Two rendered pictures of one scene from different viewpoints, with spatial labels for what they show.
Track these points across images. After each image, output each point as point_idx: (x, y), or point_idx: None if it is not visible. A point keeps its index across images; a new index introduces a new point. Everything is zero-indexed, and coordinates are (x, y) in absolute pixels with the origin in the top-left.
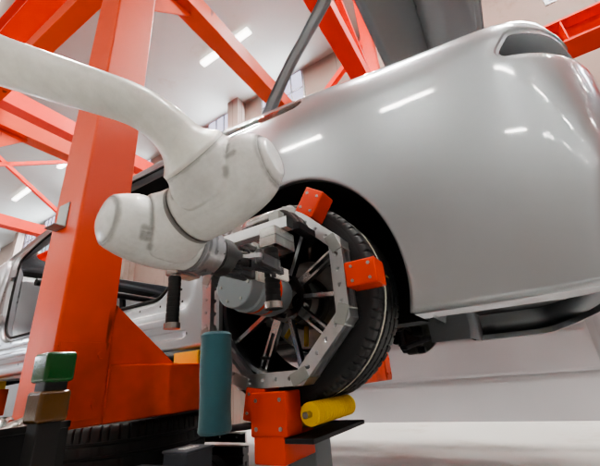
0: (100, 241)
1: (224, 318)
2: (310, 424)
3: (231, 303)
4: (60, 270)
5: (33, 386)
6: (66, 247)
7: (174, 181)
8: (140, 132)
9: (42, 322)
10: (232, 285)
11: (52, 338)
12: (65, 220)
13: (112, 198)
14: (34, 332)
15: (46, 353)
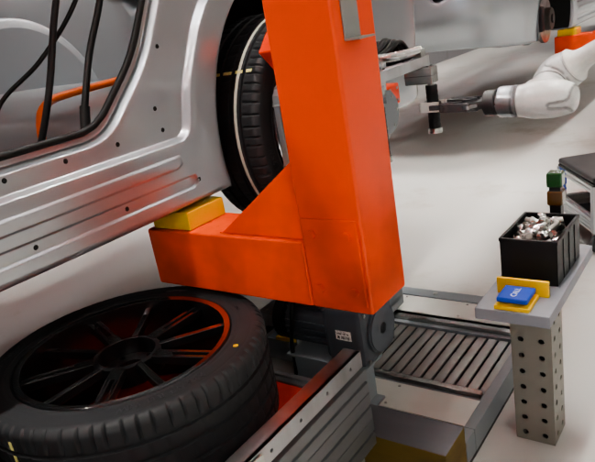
0: (573, 110)
1: (279, 147)
2: None
3: (390, 130)
4: (373, 109)
5: (387, 253)
6: (370, 73)
7: (580, 82)
8: (594, 59)
9: (371, 182)
10: (388, 113)
11: (391, 196)
12: (358, 25)
13: (578, 86)
14: (366, 198)
15: (564, 170)
